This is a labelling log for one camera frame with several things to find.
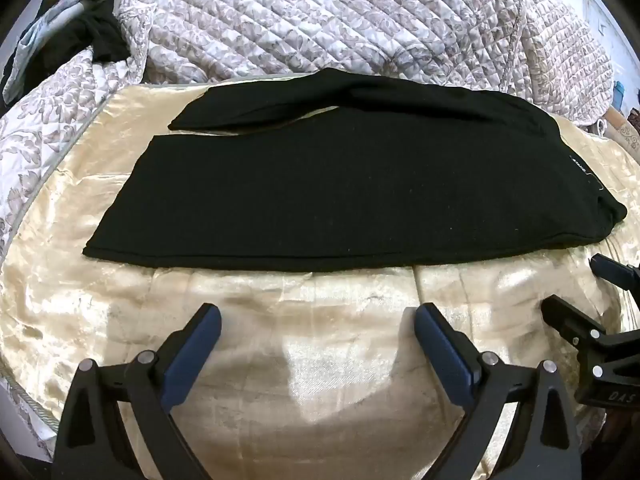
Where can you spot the cream satin sheet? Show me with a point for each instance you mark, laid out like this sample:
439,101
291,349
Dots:
320,340

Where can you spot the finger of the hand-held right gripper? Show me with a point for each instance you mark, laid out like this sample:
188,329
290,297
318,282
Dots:
570,325
617,272

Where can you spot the small blue container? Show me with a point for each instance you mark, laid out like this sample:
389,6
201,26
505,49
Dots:
619,95

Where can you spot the black pants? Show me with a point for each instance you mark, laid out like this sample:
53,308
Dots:
350,185

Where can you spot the light blue cloth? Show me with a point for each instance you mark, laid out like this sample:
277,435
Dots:
37,40

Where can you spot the black crumpled cloth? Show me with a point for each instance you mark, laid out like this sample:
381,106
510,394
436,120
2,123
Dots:
102,35

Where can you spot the patterned brown cloth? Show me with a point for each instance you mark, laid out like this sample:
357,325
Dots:
625,127

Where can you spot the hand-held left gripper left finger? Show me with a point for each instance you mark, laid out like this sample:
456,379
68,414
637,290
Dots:
194,356

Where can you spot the floral quilted blanket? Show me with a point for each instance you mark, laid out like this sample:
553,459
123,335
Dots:
310,15

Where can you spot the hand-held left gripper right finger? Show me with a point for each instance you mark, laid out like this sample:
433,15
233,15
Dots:
444,356

